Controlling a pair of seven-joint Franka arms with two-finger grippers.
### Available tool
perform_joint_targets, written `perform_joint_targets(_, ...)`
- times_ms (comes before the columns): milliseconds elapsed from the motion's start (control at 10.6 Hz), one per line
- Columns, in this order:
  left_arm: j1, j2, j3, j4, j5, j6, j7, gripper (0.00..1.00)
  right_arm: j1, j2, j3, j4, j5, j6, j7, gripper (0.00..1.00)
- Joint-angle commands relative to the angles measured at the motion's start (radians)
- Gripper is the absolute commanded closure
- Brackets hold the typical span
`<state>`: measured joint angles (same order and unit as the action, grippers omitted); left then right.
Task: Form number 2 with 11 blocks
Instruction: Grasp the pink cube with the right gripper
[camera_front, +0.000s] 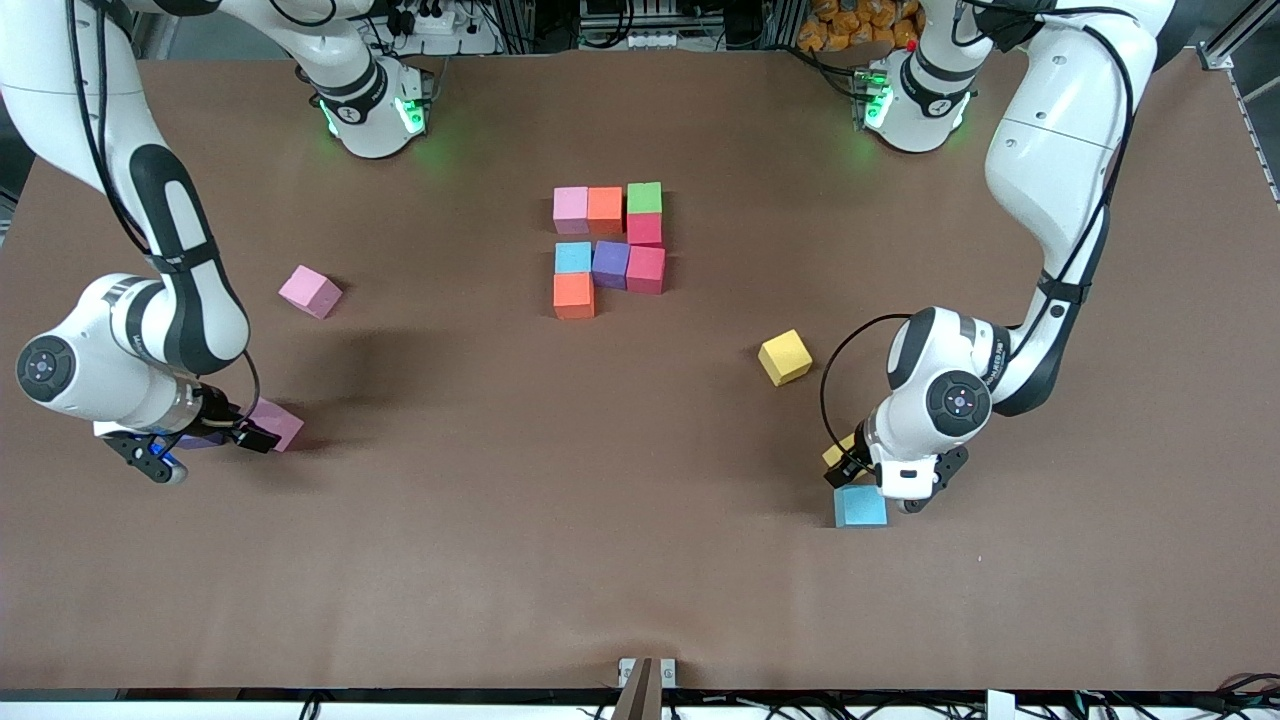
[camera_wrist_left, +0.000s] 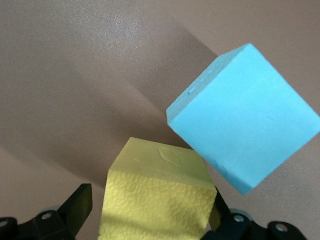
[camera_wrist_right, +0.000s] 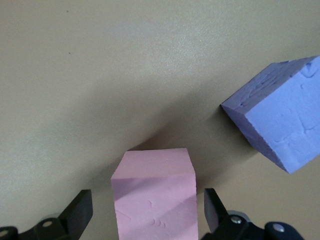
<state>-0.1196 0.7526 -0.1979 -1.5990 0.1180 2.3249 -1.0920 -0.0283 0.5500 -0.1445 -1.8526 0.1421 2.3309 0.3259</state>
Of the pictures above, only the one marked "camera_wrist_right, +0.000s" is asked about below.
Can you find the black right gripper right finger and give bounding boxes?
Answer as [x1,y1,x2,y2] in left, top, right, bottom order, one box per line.
[201,187,305,240]

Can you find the pink foam cube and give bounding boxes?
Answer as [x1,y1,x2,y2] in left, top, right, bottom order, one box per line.
[110,147,199,240]

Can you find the brown table mat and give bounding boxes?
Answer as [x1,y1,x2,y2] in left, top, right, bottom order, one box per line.
[0,0,320,240]

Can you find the purple foam cube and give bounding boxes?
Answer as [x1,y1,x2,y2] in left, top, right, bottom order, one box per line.
[219,55,320,175]

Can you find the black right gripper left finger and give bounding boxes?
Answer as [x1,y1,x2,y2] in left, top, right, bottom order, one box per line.
[0,189,94,240]

